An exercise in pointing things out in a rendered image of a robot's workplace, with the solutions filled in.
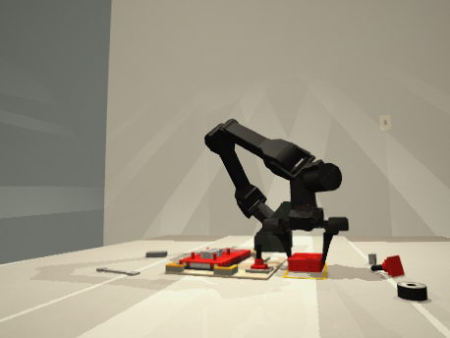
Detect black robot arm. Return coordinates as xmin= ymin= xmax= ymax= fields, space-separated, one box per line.
xmin=204 ymin=119 xmax=342 ymax=232

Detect black toy tyre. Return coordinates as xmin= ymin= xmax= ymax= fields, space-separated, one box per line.
xmin=397 ymin=282 xmax=428 ymax=301

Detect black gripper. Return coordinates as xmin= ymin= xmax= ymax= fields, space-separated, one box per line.
xmin=262 ymin=194 xmax=349 ymax=264

